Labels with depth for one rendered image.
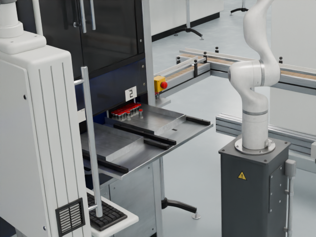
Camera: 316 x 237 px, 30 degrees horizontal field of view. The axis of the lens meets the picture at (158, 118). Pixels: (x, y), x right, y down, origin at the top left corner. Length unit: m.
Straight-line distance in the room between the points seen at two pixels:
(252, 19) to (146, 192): 1.28
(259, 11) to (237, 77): 0.30
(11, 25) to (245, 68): 1.07
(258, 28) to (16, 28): 1.07
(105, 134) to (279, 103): 1.79
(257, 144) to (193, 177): 1.66
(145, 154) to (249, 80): 0.58
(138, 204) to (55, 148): 1.41
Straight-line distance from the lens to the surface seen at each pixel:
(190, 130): 2.97
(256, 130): 2.73
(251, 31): 2.62
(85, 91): 2.07
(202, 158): 4.66
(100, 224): 2.35
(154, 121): 3.09
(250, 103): 2.68
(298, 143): 3.73
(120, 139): 2.91
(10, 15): 2.10
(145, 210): 3.46
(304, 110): 4.34
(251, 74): 2.63
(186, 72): 3.67
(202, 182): 4.31
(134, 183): 3.30
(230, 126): 3.95
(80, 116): 2.87
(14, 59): 2.00
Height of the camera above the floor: 2.07
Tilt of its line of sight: 22 degrees down
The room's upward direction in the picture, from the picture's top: 3 degrees counter-clockwise
